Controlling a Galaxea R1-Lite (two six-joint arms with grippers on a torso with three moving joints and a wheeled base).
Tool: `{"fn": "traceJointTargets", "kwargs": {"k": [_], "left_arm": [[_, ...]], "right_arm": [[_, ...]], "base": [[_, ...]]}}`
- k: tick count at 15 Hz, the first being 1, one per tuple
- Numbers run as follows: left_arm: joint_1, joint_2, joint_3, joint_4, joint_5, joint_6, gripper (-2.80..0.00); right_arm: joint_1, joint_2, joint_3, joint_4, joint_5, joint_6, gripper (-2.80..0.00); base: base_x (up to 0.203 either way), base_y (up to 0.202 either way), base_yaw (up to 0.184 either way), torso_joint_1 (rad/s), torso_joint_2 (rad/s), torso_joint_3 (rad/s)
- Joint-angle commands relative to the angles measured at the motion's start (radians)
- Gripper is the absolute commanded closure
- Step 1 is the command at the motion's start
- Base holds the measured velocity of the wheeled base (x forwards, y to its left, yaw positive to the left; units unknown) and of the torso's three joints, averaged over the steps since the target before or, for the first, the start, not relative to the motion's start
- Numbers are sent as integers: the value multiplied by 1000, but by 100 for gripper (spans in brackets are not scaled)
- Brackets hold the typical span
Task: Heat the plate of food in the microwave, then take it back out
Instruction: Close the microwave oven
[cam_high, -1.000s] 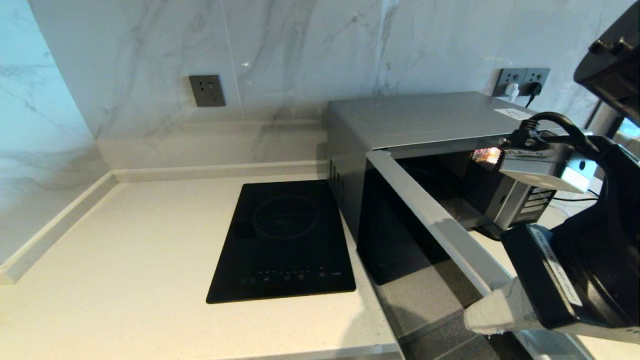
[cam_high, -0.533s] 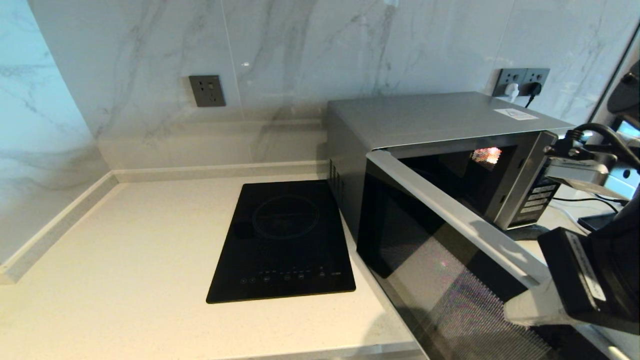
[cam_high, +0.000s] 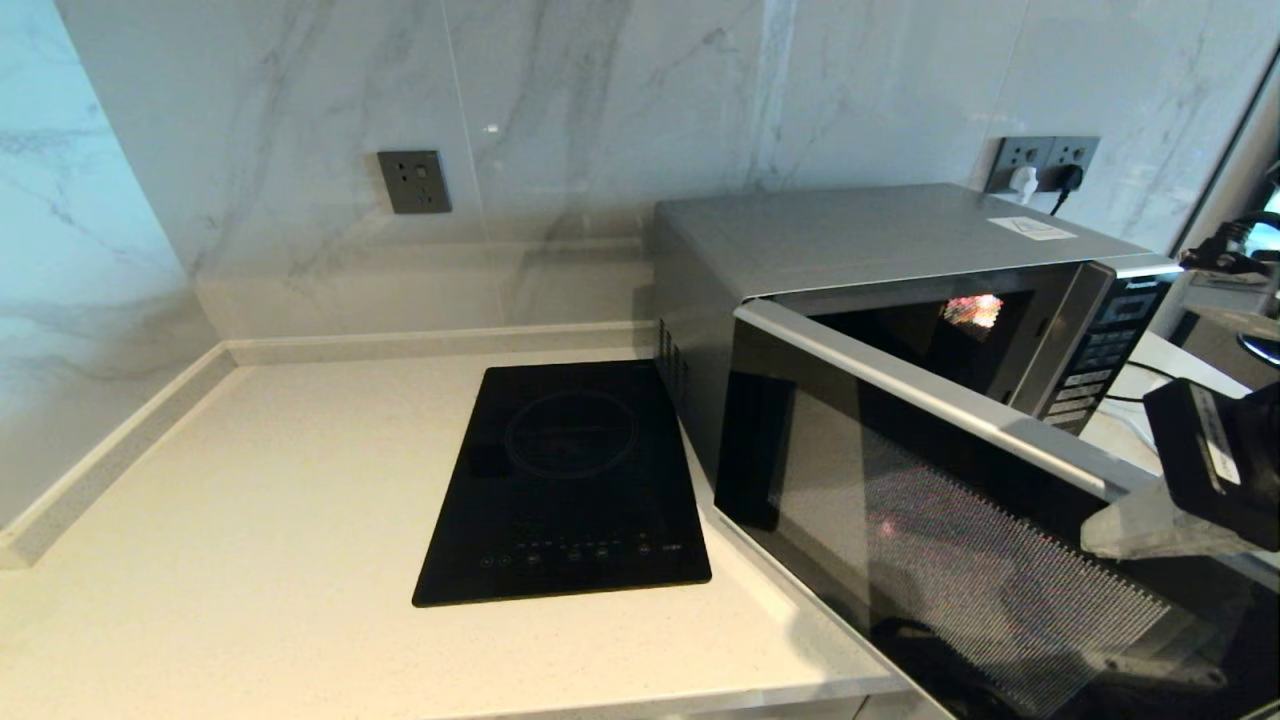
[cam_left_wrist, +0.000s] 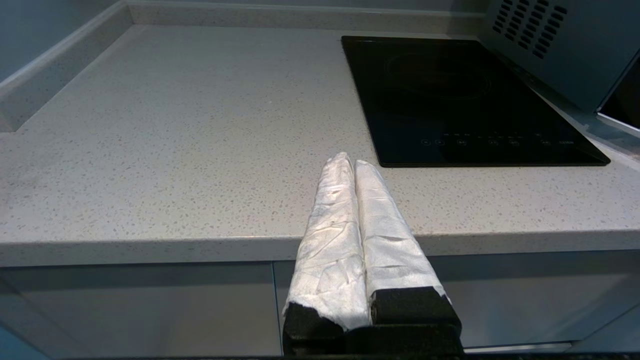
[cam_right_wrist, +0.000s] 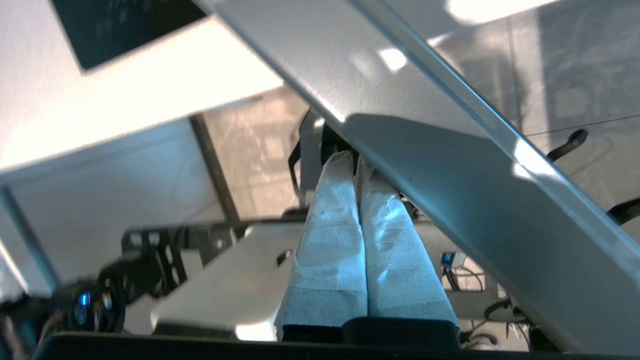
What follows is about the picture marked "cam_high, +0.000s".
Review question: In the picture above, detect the dark door frame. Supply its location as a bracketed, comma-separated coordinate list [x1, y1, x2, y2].
[1170, 50, 1280, 261]

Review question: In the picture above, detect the grey double wall socket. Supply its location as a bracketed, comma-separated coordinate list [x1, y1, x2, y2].
[985, 136, 1101, 195]

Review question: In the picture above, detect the microwave door with dark glass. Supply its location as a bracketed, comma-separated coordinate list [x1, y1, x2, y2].
[712, 298, 1280, 720]

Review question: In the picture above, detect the black induction cooktop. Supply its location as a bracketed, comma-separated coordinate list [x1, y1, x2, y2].
[412, 360, 713, 608]

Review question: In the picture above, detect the white paper sticker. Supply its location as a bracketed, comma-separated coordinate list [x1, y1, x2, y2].
[988, 216, 1078, 242]

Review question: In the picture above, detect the grey single wall socket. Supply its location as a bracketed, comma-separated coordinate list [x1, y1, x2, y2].
[377, 150, 453, 215]

